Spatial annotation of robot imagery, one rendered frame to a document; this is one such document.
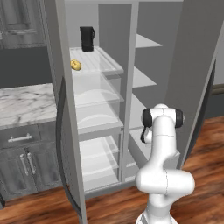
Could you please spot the clear fridge drawer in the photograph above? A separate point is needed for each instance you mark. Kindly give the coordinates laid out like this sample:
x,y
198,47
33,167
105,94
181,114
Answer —
x,y
97,116

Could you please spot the white fridge side shelf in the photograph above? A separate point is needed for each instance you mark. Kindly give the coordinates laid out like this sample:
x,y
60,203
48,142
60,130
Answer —
x,y
144,42
135,112
141,78

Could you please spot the grey wall cupboard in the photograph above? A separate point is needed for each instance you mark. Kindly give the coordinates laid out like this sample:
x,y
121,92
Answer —
x,y
20,23

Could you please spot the grey cabinet drawer front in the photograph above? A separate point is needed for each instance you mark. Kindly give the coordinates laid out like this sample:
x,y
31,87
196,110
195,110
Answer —
x,y
17,132

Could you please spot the ribbed glass fridge shelf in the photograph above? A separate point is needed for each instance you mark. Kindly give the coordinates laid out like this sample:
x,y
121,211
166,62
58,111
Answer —
x,y
97,61

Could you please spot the black jug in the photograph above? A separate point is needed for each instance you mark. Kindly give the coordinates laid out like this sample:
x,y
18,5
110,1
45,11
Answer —
x,y
87,38

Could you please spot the grey cabinet door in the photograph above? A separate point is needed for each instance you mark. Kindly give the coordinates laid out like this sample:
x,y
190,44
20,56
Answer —
x,y
11,175
43,166

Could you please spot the grey fridge door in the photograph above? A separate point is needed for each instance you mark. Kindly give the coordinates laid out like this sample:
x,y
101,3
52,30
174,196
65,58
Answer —
x,y
65,116
192,58

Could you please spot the clear freezer drawer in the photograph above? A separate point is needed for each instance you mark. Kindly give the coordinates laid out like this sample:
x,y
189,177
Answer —
x,y
97,163

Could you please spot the grey left fridge door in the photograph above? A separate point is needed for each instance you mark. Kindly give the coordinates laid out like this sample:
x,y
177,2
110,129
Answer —
x,y
65,116

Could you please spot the grey fridge body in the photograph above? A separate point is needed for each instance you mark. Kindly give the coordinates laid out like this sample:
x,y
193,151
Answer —
x,y
116,26

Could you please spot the yellow potato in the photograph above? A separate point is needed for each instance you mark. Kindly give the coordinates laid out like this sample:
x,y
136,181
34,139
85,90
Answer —
x,y
75,64

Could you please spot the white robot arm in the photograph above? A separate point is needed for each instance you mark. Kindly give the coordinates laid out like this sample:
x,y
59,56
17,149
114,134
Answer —
x,y
162,178

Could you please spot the grey right fridge door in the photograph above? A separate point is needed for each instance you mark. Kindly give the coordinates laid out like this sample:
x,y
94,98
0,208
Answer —
x,y
192,58

